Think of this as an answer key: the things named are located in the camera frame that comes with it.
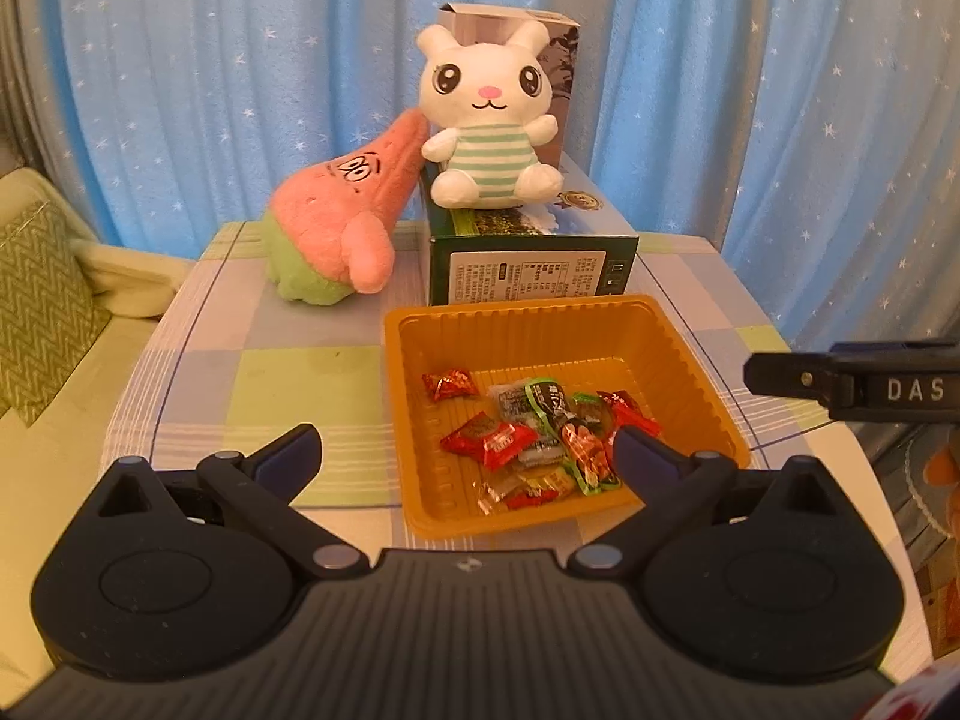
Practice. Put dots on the silver grey snack packet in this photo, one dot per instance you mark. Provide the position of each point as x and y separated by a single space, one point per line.
508 399

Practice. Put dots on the green cardboard box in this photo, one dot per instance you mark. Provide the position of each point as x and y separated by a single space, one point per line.
525 270

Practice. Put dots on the large red snack packet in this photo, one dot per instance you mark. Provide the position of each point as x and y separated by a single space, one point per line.
491 441

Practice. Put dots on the tall grey printed box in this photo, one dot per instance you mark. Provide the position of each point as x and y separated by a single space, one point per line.
562 67

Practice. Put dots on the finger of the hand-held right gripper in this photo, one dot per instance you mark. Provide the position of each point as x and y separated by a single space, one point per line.
900 351
787 373

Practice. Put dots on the brown candy clear wrapper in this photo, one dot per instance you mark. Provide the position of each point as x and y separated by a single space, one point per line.
541 454

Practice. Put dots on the red white patterned clothing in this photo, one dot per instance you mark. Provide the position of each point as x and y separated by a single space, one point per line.
911 697

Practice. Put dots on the green brown candy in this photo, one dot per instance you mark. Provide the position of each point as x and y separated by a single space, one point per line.
590 405

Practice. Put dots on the grey curtain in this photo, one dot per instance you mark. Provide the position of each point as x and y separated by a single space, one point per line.
30 52

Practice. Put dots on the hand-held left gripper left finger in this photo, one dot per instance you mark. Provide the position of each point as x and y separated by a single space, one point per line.
289 457

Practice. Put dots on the orange plastic tray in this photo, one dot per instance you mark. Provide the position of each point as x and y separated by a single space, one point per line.
675 360

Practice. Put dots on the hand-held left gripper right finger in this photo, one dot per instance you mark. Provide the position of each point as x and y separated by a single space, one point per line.
637 457

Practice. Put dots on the yellow candy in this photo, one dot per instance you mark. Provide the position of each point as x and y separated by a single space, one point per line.
525 493

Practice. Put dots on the green zigzag cushion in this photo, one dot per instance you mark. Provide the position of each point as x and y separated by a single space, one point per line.
41 315

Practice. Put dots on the blue star curtain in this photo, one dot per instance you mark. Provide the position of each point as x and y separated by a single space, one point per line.
225 52

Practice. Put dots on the white bunny plush toy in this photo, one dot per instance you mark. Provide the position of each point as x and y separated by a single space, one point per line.
487 127

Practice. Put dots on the long green-edged snack packet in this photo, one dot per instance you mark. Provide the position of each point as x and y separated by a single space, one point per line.
581 450

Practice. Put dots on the pink starfish plush toy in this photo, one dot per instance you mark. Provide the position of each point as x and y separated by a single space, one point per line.
337 217

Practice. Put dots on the dark red snack packet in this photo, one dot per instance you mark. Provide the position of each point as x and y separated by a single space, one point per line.
631 409

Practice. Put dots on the pale green sofa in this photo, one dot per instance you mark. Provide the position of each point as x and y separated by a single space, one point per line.
67 502

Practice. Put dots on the small shiny red candy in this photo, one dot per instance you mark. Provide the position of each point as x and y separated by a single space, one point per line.
450 384

